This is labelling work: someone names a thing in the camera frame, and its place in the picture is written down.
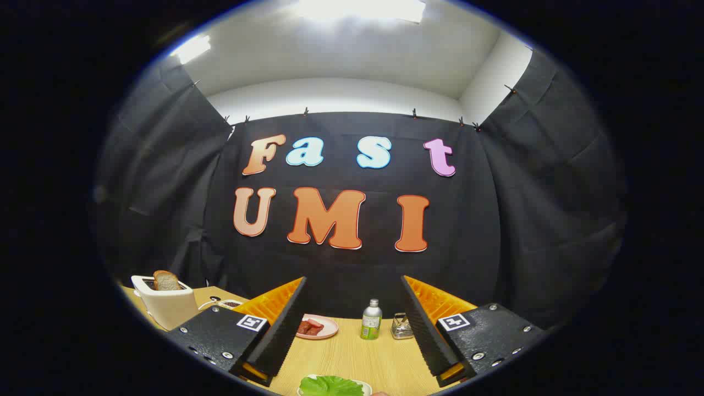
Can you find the pink plate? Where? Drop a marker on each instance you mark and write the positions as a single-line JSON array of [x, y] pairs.
[[330, 329]]

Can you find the small ceiling light panel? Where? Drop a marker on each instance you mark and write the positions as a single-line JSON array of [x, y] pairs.
[[191, 48]]

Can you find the brown meat piece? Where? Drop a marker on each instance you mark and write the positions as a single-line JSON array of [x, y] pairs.
[[306, 329]]

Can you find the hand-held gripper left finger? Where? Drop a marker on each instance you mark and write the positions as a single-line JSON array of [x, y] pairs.
[[283, 330]]

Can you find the white divided snack tray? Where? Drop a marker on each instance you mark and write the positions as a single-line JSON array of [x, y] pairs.
[[230, 303]]

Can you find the white toaster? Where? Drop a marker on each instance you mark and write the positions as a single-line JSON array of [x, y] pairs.
[[165, 308]]

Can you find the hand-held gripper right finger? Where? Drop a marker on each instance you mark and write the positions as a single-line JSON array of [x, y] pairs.
[[426, 333]]

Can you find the large ceiling light panel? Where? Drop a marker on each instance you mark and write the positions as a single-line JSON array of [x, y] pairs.
[[360, 8]]

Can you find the grey round plate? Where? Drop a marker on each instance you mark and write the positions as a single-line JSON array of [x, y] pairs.
[[367, 387]]

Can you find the green label bottle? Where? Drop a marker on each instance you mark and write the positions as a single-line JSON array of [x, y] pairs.
[[371, 322]]

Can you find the red food strip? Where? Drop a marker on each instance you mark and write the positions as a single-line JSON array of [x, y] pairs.
[[316, 323]]

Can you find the slice of bread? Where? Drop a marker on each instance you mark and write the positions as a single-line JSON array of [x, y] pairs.
[[166, 281]]

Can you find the green lettuce leaf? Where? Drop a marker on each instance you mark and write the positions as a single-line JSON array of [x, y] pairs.
[[330, 386]]

